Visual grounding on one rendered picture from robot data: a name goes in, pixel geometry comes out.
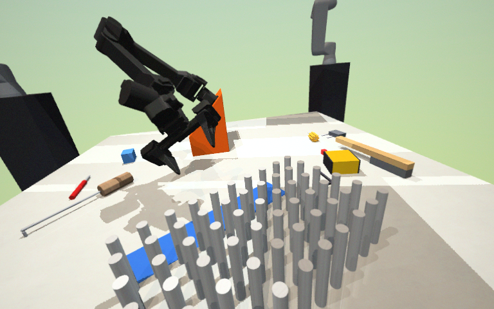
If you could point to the small blue block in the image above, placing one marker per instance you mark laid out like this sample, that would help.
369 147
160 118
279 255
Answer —
128 156

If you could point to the red-handled screwdriver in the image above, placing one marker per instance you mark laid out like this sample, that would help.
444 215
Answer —
79 188

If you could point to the yellow rectangular box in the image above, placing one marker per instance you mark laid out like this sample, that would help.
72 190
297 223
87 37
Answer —
343 162

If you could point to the blue flat strip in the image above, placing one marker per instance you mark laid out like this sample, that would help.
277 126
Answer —
139 261

